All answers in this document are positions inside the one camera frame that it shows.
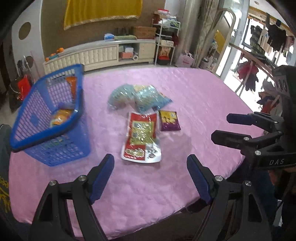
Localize pink satin tablecloth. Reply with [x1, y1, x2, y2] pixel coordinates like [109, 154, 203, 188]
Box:
[9, 67, 262, 238]

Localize white metal shelf rack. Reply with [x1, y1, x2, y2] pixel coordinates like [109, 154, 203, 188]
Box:
[152, 9, 181, 65]

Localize red bag on floor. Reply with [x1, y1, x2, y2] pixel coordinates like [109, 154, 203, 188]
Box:
[18, 74, 31, 100]

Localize oranges on plate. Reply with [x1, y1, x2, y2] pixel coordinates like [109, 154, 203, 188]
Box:
[45, 48, 64, 62]

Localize brown coffee snack packet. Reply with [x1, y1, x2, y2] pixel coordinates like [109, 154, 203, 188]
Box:
[66, 76, 77, 102]

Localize white TV cabinet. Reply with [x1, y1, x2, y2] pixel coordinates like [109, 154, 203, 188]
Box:
[43, 39, 156, 74]

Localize orange snack packet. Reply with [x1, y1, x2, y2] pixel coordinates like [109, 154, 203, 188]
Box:
[50, 109, 73, 128]

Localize green folded cloth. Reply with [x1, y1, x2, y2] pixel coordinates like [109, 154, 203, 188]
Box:
[114, 35, 137, 41]

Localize cardboard box on cabinet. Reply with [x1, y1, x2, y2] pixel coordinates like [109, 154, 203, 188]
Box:
[132, 26, 157, 39]

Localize red silver snack pouch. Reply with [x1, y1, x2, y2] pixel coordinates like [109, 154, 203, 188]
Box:
[121, 112, 162, 164]

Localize arched standing mirror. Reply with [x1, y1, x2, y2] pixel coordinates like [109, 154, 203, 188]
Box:
[199, 8, 236, 74]

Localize blue tissue pack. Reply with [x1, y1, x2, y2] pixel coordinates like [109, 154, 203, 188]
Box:
[104, 33, 115, 41]

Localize black bag on floor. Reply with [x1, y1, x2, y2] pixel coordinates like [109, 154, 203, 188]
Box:
[8, 77, 23, 113]

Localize silver standing air conditioner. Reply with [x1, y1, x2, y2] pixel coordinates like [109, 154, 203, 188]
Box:
[174, 1, 202, 62]

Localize yellow cloth cover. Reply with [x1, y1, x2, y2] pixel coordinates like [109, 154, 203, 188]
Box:
[63, 0, 143, 30]

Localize wooden drying rack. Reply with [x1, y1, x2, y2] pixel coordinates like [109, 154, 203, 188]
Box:
[229, 43, 276, 97]

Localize purple yellow snack packet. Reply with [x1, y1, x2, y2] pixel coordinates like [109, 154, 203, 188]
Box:
[159, 110, 181, 131]

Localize grey queen chair cover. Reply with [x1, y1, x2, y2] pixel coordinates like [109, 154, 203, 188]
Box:
[0, 124, 14, 224]

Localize green cracker packet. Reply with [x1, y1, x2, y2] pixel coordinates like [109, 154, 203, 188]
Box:
[42, 136, 69, 150]

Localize pink tote bag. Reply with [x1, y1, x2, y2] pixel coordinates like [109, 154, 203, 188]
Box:
[175, 51, 195, 68]

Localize patterned curtain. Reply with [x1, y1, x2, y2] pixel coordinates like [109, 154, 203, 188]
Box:
[193, 0, 219, 68]

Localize light blue candy bag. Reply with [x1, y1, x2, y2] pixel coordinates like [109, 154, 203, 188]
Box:
[133, 85, 173, 113]
[107, 84, 135, 109]

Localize blue plastic basket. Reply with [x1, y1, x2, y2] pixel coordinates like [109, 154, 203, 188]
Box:
[10, 64, 90, 167]

